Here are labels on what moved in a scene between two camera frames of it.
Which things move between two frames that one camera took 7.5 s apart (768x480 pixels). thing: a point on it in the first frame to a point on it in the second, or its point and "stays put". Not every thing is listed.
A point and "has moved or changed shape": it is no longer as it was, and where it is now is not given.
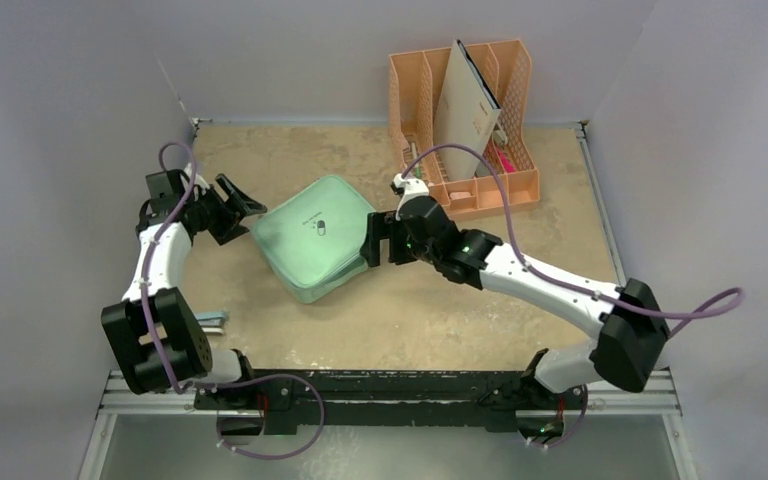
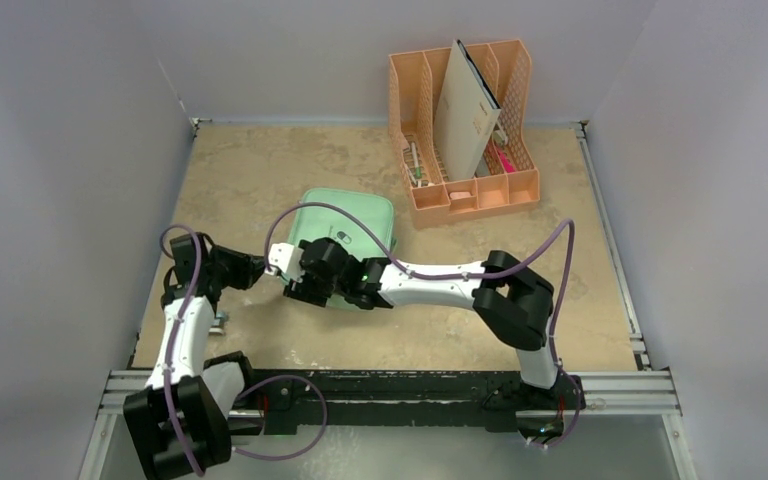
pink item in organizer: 507,165 stays put
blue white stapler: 212,322 stays put
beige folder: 467,113 stays put
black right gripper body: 389,237 to 306,285
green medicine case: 314,238 has moved or changed shape
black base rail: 282,400 stays put
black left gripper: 228,210 to 245,264
